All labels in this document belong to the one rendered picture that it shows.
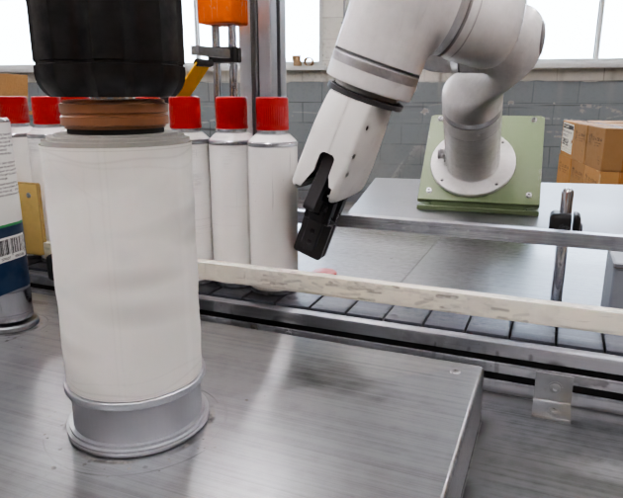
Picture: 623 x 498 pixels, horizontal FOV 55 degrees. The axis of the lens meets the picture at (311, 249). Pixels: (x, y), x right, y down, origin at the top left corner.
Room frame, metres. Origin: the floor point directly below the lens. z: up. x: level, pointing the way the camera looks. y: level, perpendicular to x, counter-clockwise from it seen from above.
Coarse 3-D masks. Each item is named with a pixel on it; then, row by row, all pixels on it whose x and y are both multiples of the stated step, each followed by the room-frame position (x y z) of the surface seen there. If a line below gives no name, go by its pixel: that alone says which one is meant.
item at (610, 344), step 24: (216, 288) 0.62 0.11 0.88; (240, 288) 0.62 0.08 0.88; (336, 312) 0.55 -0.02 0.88; (360, 312) 0.55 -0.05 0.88; (384, 312) 0.55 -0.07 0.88; (408, 312) 0.55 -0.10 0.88; (432, 312) 0.55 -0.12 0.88; (504, 336) 0.49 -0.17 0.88; (528, 336) 0.49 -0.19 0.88; (552, 336) 0.49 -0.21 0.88; (576, 336) 0.49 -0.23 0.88; (600, 336) 0.49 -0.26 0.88
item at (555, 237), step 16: (352, 224) 0.62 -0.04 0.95; (368, 224) 0.62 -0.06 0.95; (384, 224) 0.61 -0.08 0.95; (400, 224) 0.60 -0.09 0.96; (416, 224) 0.60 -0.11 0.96; (432, 224) 0.59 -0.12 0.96; (448, 224) 0.58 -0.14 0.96; (464, 224) 0.58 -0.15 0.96; (480, 224) 0.58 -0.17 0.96; (496, 224) 0.58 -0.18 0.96; (496, 240) 0.57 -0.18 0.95; (512, 240) 0.56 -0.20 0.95; (528, 240) 0.55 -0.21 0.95; (544, 240) 0.55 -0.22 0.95; (560, 240) 0.54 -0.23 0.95; (576, 240) 0.54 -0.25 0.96; (592, 240) 0.53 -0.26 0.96; (608, 240) 0.53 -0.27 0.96
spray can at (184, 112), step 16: (176, 112) 0.64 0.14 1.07; (192, 112) 0.64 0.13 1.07; (176, 128) 0.64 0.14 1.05; (192, 128) 0.64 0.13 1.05; (192, 144) 0.63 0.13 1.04; (208, 144) 0.65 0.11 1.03; (192, 160) 0.63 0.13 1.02; (208, 160) 0.65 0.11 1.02; (208, 176) 0.65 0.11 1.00; (208, 192) 0.64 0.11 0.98; (208, 208) 0.64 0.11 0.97; (208, 224) 0.64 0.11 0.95; (208, 240) 0.64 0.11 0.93; (208, 256) 0.64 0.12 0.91
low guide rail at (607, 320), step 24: (216, 264) 0.60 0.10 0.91; (240, 264) 0.60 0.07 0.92; (288, 288) 0.57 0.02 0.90; (312, 288) 0.56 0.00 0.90; (336, 288) 0.55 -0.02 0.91; (360, 288) 0.54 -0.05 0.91; (384, 288) 0.53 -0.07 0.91; (408, 288) 0.52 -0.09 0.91; (432, 288) 0.52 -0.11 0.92; (456, 312) 0.50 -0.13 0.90; (480, 312) 0.50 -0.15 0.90; (504, 312) 0.49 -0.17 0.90; (528, 312) 0.48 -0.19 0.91; (552, 312) 0.47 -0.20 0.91; (576, 312) 0.47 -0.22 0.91; (600, 312) 0.46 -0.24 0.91
